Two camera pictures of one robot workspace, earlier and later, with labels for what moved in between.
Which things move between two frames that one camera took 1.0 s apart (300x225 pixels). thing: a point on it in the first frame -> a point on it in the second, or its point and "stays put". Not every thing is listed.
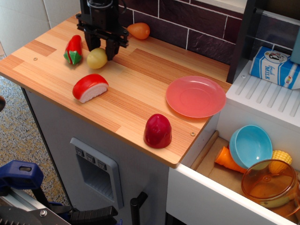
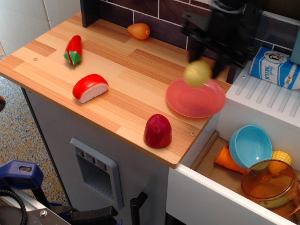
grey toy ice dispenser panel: (100, 171) stays put
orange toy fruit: (139, 30) stays put
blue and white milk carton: (276, 67) stays put
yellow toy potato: (96, 58) -> (198, 73)
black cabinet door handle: (135, 204) stays put
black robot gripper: (103, 20) -> (228, 30)
